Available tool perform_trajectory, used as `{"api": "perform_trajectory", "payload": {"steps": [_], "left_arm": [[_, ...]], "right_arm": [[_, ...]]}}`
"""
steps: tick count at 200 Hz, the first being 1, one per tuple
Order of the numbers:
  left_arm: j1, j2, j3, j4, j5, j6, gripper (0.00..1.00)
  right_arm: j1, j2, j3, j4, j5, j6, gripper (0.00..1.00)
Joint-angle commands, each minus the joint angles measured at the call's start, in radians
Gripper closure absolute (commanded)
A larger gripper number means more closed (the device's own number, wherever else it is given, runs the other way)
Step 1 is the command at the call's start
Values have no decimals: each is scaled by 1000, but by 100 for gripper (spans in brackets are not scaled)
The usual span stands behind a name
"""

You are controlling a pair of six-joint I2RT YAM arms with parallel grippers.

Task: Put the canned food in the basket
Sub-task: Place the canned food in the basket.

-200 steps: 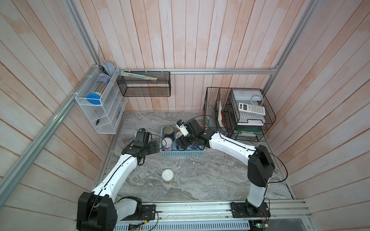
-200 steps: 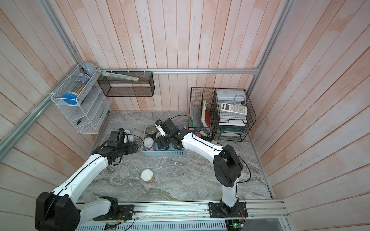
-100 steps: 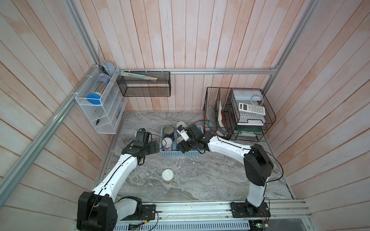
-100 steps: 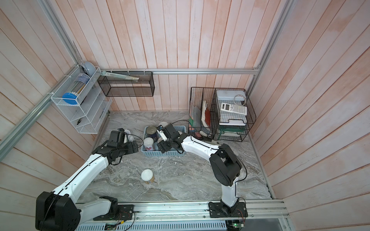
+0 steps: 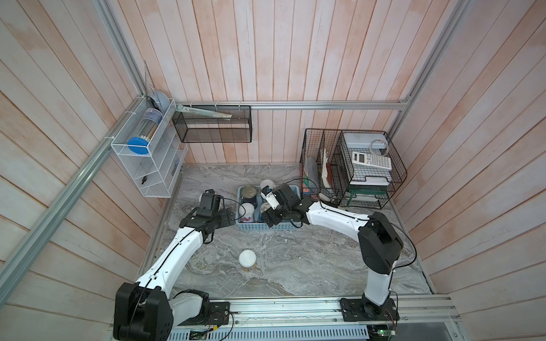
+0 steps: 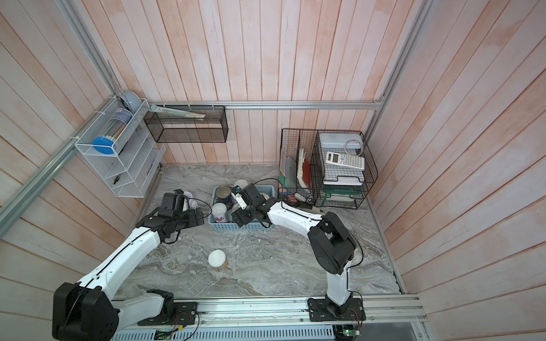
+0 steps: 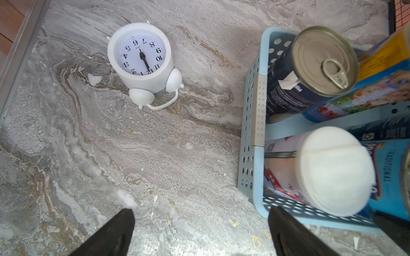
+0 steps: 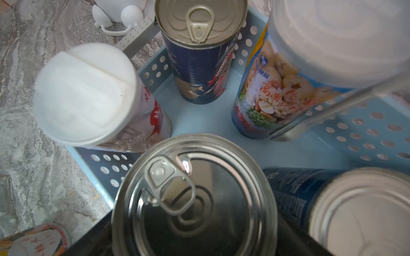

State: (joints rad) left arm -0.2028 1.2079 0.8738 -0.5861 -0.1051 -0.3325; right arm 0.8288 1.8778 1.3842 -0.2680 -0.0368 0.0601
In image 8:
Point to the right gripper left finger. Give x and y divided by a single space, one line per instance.
96 242

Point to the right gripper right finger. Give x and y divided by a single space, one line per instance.
294 241

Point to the blue can silver top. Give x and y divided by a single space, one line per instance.
358 212

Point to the blue Progresso soup can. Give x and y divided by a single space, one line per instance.
195 195

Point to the light blue plastic basket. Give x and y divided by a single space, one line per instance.
374 132

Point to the red white can white lid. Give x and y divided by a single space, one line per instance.
91 96

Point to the colourful can white lid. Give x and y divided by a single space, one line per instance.
314 51

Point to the dark blue gold-top can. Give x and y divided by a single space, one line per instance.
200 36

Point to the orange can white lid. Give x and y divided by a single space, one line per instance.
49 239

